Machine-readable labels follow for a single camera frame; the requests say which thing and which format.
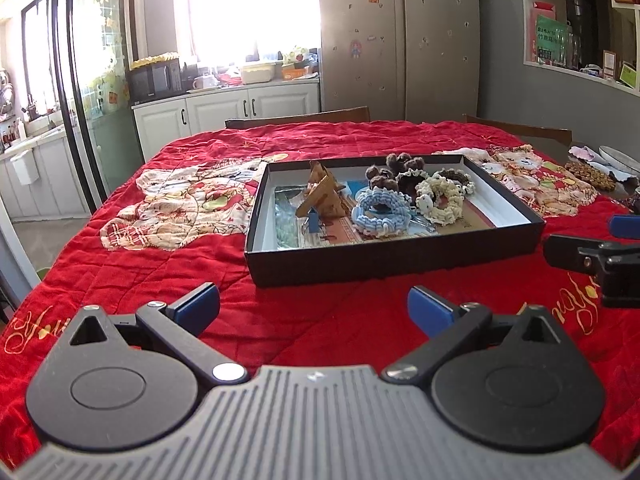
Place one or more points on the black shallow box tray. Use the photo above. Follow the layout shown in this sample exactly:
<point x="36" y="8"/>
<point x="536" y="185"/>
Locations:
<point x="280" y="251"/>

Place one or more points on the brown fuzzy hair clip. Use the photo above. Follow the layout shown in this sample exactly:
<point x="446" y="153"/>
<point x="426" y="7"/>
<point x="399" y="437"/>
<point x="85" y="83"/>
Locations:
<point x="399" y="164"/>

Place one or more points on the black microwave oven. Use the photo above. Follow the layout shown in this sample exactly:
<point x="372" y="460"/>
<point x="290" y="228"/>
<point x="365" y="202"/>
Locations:
<point x="155" y="81"/>

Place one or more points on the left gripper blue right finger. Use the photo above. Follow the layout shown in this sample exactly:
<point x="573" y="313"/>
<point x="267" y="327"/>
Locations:
<point x="450" y="330"/>

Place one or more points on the cream lace black scrunchie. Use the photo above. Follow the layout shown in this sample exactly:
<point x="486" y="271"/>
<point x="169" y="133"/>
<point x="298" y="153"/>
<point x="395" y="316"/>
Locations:
<point x="463" y="181"/>

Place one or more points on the small dark blue clip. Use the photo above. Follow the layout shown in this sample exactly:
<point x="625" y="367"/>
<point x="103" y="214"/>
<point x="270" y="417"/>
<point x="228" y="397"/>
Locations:
<point x="313" y="221"/>

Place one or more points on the brown cream lace scrunchie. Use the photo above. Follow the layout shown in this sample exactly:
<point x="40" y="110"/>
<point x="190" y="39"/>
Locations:
<point x="408" y="180"/>

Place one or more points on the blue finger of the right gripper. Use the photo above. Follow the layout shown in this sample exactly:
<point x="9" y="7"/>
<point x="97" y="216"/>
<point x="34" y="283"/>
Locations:
<point x="625" y="226"/>
<point x="573" y="253"/>

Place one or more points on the green paper notice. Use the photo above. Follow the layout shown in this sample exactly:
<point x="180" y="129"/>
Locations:
<point x="551" y="41"/>

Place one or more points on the white kitchen cabinet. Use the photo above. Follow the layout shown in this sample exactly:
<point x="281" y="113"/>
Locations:
<point x="163" y="121"/>

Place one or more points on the tan triangular hair clip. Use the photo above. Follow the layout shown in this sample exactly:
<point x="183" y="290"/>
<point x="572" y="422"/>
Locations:
<point x="318" y="172"/>

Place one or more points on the wooden chair right side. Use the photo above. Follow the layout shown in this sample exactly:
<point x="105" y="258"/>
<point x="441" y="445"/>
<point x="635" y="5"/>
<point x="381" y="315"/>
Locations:
<point x="562" y="136"/>

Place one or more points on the cream fluffy scrunchie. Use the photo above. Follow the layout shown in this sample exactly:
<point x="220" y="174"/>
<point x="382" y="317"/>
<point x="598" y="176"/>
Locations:
<point x="439" y="200"/>

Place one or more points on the white mug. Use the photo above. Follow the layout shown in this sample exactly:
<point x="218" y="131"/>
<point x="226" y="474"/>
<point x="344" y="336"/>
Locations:
<point x="204" y="82"/>

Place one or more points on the white hanging trash bin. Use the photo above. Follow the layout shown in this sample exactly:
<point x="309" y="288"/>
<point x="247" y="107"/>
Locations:
<point x="25" y="167"/>

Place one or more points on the dark wooden chair back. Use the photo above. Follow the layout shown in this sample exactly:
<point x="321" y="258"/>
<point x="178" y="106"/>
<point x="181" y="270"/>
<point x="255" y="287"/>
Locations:
<point x="356" y="114"/>

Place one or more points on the plate of brown nuts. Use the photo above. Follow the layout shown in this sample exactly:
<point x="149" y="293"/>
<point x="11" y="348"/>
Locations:
<point x="598" y="179"/>

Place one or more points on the red teddy bear quilt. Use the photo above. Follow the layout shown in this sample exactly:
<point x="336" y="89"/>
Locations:
<point x="190" y="216"/>

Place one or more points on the silver double door refrigerator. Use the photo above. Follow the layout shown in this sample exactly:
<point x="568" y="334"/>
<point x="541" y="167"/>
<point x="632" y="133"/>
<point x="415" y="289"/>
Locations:
<point x="416" y="60"/>

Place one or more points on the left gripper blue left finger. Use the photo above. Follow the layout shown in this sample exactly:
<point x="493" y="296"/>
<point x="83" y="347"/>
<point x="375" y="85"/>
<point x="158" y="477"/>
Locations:
<point x="175" y="328"/>

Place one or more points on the cream storage container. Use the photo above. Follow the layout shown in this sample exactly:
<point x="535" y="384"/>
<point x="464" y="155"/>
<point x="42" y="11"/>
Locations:
<point x="258" y="72"/>

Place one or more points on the light blue knitted scrunchie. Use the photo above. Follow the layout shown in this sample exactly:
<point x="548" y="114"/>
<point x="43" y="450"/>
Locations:
<point x="381" y="213"/>

